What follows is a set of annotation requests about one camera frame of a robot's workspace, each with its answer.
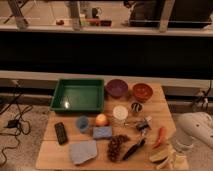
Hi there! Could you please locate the red chili pepper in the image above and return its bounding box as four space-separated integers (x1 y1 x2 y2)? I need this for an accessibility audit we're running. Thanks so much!
152 126 166 148

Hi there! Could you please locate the black remote control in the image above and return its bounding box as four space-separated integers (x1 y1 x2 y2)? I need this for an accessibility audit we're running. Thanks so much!
54 122 68 145

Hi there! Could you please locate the black handled brush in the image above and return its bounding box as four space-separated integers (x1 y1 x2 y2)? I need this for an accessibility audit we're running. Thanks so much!
122 138 146 160

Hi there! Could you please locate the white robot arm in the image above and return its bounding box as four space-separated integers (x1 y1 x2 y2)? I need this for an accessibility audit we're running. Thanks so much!
170 112 213 156

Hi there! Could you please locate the wooden board table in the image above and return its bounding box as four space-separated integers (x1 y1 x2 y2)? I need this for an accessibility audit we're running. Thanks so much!
36 83 189 171

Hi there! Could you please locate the purple bowl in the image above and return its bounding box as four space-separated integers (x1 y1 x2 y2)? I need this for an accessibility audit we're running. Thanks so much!
105 79 128 98

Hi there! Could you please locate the blue sponge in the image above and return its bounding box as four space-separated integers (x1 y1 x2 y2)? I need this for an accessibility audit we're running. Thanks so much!
93 126 112 139

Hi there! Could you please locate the grey blue cloth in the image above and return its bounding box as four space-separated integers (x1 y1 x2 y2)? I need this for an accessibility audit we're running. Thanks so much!
69 140 98 165

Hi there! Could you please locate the blue cup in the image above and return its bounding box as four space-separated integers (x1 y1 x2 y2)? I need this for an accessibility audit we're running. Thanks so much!
76 116 89 133

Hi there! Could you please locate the orange yellow apple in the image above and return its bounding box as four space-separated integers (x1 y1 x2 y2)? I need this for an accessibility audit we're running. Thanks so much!
95 114 108 126

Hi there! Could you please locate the red bowl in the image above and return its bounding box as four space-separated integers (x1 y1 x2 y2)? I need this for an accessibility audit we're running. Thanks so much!
132 83 153 102

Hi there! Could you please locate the yellow banana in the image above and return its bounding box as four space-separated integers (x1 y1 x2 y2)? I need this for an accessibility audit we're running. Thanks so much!
149 146 174 170

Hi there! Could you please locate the metal binder clip tool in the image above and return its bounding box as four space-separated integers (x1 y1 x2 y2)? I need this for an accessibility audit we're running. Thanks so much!
124 116 152 134

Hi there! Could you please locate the black power adapter cable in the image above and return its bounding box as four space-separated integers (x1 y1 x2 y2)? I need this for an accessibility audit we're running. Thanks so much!
0 79 34 168

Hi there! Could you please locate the small metal cup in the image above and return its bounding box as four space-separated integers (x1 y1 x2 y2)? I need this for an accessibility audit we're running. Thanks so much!
131 102 143 116

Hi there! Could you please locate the green plastic tray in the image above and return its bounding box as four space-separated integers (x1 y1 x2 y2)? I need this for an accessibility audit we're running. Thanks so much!
50 78 104 114

